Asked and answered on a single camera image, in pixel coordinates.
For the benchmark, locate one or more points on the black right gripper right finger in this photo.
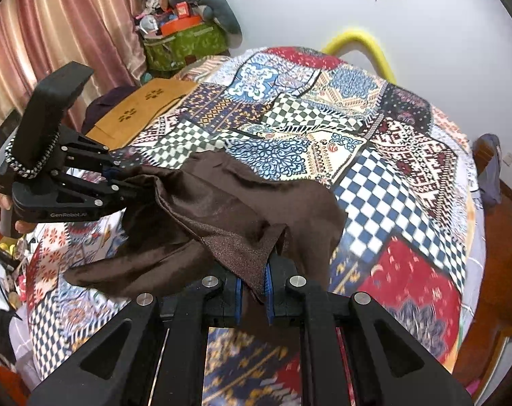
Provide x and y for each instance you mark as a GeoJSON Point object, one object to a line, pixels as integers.
{"type": "Point", "coordinates": [353, 352]}

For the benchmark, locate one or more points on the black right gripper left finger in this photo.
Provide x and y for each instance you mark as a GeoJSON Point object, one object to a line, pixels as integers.
{"type": "Point", "coordinates": [152, 352]}

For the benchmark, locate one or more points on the dark brown cloth garment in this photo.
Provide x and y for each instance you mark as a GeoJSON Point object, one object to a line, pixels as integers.
{"type": "Point", "coordinates": [214, 209]}

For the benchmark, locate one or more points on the person's left hand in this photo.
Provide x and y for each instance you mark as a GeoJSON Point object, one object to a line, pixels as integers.
{"type": "Point", "coordinates": [9, 225]}

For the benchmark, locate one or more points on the dark purple cloth pile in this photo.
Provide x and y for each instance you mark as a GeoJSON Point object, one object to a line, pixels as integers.
{"type": "Point", "coordinates": [103, 104]}

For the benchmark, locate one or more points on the colourful patchwork bedspread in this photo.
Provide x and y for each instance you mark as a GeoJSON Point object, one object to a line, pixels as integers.
{"type": "Point", "coordinates": [400, 169]}

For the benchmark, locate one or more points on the pink striped curtain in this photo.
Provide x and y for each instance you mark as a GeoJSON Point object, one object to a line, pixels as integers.
{"type": "Point", "coordinates": [37, 37]}

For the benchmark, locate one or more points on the green patterned storage bag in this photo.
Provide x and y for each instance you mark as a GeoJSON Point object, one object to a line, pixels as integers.
{"type": "Point", "coordinates": [173, 52]}

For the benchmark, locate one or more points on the orange box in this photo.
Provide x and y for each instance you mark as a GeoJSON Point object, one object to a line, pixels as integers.
{"type": "Point", "coordinates": [179, 18]}

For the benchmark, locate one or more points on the dark teal plush toy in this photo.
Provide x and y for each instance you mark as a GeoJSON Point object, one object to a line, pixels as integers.
{"type": "Point", "coordinates": [217, 11]}

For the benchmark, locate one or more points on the grey blue backpack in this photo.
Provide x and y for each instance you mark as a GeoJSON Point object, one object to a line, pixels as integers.
{"type": "Point", "coordinates": [488, 161]}

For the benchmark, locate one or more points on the yellow curved bed headboard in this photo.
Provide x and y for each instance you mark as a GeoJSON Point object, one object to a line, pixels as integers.
{"type": "Point", "coordinates": [361, 40]}

